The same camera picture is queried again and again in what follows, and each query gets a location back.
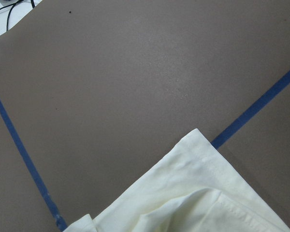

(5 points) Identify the cream long sleeve shirt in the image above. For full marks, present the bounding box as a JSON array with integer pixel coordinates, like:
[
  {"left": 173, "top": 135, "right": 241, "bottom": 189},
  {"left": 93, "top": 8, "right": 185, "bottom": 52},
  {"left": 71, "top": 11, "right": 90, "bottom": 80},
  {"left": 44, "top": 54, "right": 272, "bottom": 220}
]
[{"left": 67, "top": 129, "right": 289, "bottom": 232}]

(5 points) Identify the black cable on white table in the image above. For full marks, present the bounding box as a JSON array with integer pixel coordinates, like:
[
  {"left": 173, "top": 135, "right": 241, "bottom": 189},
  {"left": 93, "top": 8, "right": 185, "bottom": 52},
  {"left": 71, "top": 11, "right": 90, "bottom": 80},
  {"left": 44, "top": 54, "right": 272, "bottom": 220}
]
[{"left": 0, "top": 0, "right": 37, "bottom": 32}]

